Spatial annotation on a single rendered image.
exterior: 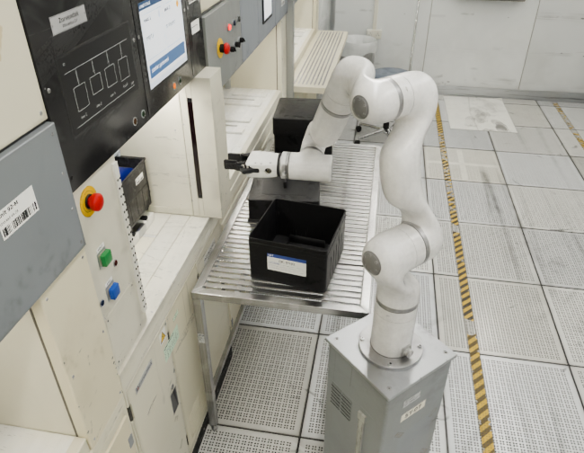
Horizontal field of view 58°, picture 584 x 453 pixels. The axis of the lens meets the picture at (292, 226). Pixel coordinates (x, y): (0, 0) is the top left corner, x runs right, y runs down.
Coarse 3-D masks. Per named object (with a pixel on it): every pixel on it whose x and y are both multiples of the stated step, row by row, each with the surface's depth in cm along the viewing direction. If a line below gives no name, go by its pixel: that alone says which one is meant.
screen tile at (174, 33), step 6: (174, 0) 145; (168, 6) 142; (174, 6) 146; (168, 12) 142; (174, 12) 146; (180, 12) 150; (168, 18) 142; (180, 18) 150; (180, 24) 151; (168, 30) 143; (174, 30) 147; (180, 30) 151; (168, 36) 144; (174, 36) 148; (180, 36) 152; (168, 42) 144
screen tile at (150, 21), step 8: (160, 8) 137; (144, 16) 128; (152, 16) 133; (144, 24) 129; (152, 24) 133; (160, 24) 138; (160, 32) 138; (152, 40) 134; (160, 40) 139; (152, 48) 134; (160, 48) 139; (152, 56) 135
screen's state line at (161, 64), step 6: (174, 48) 149; (180, 48) 152; (168, 54) 145; (174, 54) 149; (180, 54) 153; (156, 60) 138; (162, 60) 141; (168, 60) 145; (150, 66) 134; (156, 66) 138; (162, 66) 141; (150, 72) 135; (156, 72) 138
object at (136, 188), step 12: (120, 156) 183; (132, 156) 183; (144, 168) 182; (132, 180) 174; (144, 180) 183; (132, 192) 175; (144, 192) 184; (132, 204) 176; (144, 204) 185; (132, 216) 177; (144, 216) 189
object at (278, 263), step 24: (264, 216) 187; (288, 216) 198; (312, 216) 195; (336, 216) 192; (264, 240) 173; (288, 240) 201; (312, 240) 197; (336, 240) 180; (264, 264) 178; (288, 264) 175; (312, 264) 172; (336, 264) 189; (312, 288) 177
